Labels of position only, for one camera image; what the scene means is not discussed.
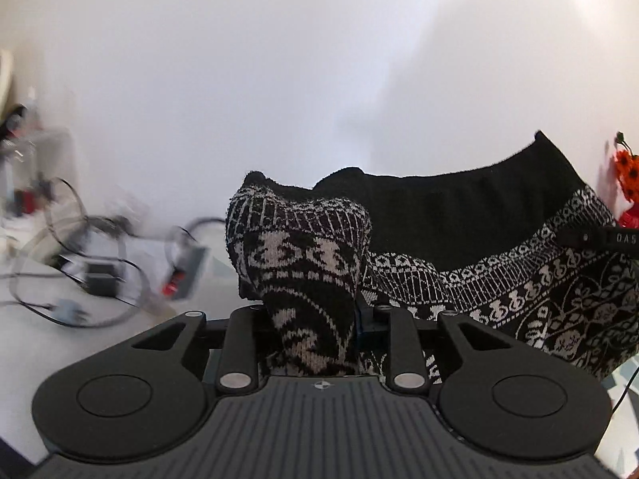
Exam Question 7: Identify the black white patterned sweater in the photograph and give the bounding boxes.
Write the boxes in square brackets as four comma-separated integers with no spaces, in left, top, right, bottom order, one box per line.
[224,130,639,382]

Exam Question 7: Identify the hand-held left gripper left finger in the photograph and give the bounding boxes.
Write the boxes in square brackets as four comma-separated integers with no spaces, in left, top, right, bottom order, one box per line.
[130,304,274,392]

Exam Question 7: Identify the black power adapter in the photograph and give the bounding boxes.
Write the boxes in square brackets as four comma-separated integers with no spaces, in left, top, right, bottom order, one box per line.
[82,259,123,296]

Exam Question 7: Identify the thin black cable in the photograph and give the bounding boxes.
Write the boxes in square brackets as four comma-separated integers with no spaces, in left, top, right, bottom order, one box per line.
[610,364,639,412]

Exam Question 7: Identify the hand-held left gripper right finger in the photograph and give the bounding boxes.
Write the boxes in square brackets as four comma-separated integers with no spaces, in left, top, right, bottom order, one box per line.
[354,302,506,394]

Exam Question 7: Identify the orange artificial flowers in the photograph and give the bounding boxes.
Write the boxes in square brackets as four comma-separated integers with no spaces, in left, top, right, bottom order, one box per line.
[611,131,639,203]

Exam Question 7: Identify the grey box with red switch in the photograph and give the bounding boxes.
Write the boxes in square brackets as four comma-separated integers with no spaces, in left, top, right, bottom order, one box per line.
[162,238,209,301]

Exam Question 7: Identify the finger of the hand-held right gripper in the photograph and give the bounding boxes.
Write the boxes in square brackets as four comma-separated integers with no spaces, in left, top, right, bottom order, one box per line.
[556,227,606,249]

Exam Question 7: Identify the white plug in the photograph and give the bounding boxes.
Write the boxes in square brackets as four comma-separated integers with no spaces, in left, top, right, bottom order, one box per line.
[51,298,87,326]

